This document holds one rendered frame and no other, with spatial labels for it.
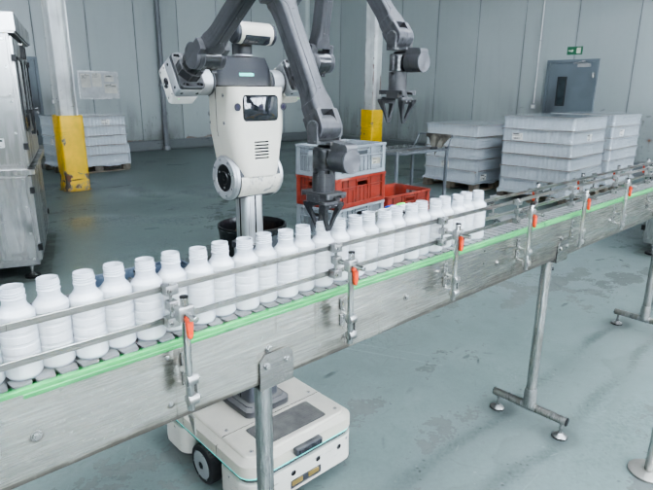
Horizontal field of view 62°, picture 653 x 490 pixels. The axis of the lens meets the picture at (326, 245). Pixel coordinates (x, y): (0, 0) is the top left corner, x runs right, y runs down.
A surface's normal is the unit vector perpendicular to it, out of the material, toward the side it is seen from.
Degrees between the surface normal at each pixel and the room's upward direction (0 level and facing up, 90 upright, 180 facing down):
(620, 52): 90
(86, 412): 90
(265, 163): 90
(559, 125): 89
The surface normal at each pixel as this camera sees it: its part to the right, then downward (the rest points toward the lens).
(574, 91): -0.74, 0.18
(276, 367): 0.67, 0.21
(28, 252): 0.41, 0.25
